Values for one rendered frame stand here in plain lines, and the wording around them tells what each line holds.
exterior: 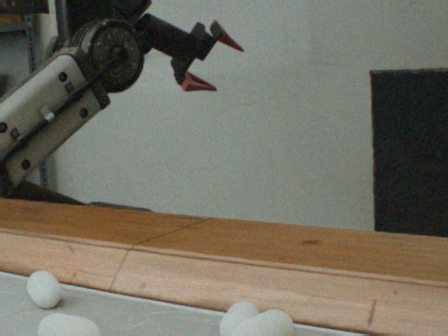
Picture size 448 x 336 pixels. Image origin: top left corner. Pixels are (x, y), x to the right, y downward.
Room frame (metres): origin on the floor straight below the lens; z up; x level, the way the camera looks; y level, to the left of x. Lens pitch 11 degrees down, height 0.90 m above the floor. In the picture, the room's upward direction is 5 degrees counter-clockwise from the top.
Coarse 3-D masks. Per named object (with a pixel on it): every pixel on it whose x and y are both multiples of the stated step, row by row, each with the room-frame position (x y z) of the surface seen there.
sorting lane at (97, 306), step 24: (0, 288) 0.57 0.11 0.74; (24, 288) 0.56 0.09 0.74; (72, 288) 0.55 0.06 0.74; (0, 312) 0.51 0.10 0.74; (24, 312) 0.51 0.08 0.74; (48, 312) 0.51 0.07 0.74; (72, 312) 0.50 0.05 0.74; (96, 312) 0.50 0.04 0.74; (120, 312) 0.49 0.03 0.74; (144, 312) 0.49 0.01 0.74; (168, 312) 0.49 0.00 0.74; (192, 312) 0.48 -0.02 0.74; (216, 312) 0.47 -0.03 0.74
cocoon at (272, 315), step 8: (264, 312) 0.41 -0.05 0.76; (272, 312) 0.41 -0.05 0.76; (280, 312) 0.41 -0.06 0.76; (248, 320) 0.40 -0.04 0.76; (256, 320) 0.40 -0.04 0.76; (264, 320) 0.40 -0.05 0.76; (272, 320) 0.40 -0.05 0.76; (280, 320) 0.40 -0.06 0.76; (288, 320) 0.41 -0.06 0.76; (240, 328) 0.40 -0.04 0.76; (248, 328) 0.39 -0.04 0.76; (256, 328) 0.39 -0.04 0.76; (264, 328) 0.39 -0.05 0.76; (272, 328) 0.40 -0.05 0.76; (280, 328) 0.40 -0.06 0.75; (288, 328) 0.40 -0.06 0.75
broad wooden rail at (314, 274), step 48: (0, 240) 0.63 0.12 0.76; (48, 240) 0.60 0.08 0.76; (96, 240) 0.58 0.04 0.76; (144, 240) 0.57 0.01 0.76; (192, 240) 0.55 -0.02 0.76; (240, 240) 0.54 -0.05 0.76; (288, 240) 0.53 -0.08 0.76; (336, 240) 0.52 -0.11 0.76; (384, 240) 0.50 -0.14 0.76; (432, 240) 0.49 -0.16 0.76; (96, 288) 0.54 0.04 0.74; (144, 288) 0.52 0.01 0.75; (192, 288) 0.50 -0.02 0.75; (240, 288) 0.48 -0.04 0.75; (288, 288) 0.46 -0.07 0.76; (336, 288) 0.44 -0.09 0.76; (384, 288) 0.42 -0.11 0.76; (432, 288) 0.41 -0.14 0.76
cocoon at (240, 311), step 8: (240, 304) 0.43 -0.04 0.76; (248, 304) 0.43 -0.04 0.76; (232, 312) 0.42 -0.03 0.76; (240, 312) 0.42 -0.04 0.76; (248, 312) 0.42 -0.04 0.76; (256, 312) 0.43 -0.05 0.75; (224, 320) 0.42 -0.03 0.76; (232, 320) 0.42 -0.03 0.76; (240, 320) 0.41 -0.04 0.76; (224, 328) 0.42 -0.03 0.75; (232, 328) 0.41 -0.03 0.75
